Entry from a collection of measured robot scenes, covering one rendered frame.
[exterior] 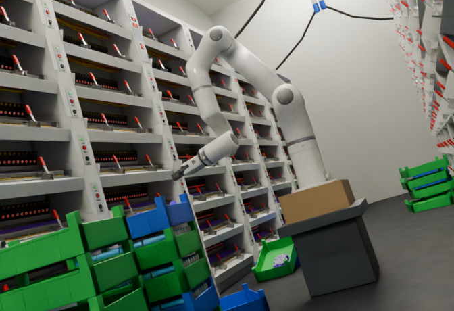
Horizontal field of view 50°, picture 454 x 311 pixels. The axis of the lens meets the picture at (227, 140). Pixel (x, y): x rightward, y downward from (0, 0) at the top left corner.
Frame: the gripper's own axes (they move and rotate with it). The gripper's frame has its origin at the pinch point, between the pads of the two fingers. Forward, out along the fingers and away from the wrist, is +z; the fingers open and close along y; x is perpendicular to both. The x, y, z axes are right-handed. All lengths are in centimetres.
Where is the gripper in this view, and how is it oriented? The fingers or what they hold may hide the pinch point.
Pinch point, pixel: (176, 176)
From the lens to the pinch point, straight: 214.9
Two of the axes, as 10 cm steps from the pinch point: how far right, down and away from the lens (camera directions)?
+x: -4.7, -8.6, 2.1
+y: 3.8, 0.1, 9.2
